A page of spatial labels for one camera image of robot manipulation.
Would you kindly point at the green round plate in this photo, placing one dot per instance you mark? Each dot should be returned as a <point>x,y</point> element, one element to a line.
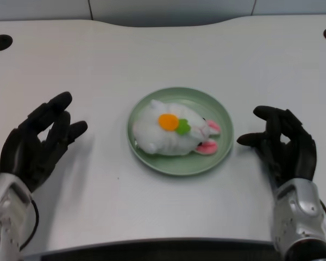
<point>179,166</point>

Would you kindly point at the white plush rabbit doll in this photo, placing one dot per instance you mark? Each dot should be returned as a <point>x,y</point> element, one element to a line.
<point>165,136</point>

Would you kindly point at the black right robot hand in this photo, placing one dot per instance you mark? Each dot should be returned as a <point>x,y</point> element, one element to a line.
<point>290,152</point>

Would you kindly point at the dark robot torso front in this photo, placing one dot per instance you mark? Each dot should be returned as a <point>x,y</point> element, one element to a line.
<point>157,251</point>

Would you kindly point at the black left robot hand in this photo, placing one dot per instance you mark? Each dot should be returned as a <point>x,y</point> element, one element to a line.
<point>27,152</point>

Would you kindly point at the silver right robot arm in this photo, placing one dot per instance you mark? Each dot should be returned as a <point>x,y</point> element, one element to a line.
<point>301,214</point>

